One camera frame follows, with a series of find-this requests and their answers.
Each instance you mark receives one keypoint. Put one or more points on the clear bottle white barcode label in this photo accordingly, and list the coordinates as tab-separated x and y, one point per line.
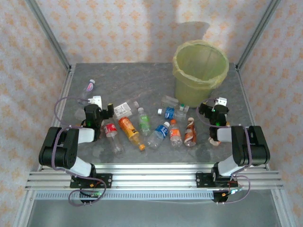
123	109

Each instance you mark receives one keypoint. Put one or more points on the red white label bottle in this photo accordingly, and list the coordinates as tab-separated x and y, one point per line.
215	142

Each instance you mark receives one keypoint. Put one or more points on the bin with yellow-green liner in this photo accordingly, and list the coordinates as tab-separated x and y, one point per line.
189	92

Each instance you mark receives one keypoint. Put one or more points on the brown swirl label bottle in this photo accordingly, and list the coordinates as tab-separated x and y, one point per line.
190	132

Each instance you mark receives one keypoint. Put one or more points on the clear bottle purple label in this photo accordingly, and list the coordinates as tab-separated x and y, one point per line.
90	87

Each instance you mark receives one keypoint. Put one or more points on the orange label soda bottle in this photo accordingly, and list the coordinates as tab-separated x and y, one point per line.
174	133

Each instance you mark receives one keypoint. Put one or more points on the large blue label bottle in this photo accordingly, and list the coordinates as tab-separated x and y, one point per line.
161	132

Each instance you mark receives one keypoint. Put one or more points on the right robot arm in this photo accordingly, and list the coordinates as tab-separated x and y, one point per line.
251	146

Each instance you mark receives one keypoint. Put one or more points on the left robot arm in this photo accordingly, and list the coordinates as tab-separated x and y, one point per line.
64	146

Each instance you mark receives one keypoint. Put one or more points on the red label cola bottle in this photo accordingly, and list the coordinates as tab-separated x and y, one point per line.
111	130

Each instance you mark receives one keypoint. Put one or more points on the small clear bottle green cap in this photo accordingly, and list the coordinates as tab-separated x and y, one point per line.
183	107

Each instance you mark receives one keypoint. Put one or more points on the orange yellow plastic bottle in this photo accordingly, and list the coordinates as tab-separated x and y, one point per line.
129	130

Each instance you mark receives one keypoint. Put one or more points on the small blue label bottle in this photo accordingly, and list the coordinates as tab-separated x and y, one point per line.
169	113

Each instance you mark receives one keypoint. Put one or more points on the clear bottle without label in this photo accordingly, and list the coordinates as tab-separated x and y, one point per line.
169	100

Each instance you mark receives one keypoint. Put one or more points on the green label plastic bottle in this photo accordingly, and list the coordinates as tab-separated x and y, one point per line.
144	123

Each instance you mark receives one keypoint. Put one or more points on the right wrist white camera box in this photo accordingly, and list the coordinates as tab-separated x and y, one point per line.
222	101

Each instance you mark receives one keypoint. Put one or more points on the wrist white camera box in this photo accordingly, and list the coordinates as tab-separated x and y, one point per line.
97	101
222	101

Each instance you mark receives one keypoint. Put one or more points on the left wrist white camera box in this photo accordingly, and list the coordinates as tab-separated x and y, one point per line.
97	101

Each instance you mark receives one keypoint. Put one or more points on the right aluminium side rail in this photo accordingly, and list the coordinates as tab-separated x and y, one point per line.
246	94

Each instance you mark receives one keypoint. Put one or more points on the aluminium side rail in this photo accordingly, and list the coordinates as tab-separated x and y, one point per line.
246	94
68	80

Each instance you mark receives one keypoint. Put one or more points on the left aluminium side rail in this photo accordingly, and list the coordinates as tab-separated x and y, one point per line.
68	80

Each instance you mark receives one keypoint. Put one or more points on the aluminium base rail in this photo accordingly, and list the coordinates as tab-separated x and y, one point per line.
154	177

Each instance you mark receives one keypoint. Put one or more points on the right aluminium frame post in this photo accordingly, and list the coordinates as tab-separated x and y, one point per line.
258	33

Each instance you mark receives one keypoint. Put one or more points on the aluminium frame post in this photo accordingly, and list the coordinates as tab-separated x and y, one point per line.
258	33
47	30

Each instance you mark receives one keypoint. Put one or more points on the left aluminium frame post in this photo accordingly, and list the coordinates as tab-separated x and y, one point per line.
47	30

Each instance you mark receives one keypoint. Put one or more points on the right aluminium frame leg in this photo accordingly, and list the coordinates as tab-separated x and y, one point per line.
282	208

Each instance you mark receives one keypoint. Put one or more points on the aluminium frame leg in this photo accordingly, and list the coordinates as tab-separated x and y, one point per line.
24	208
282	208

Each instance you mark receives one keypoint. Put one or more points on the left aluminium frame leg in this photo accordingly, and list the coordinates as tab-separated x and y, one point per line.
24	208

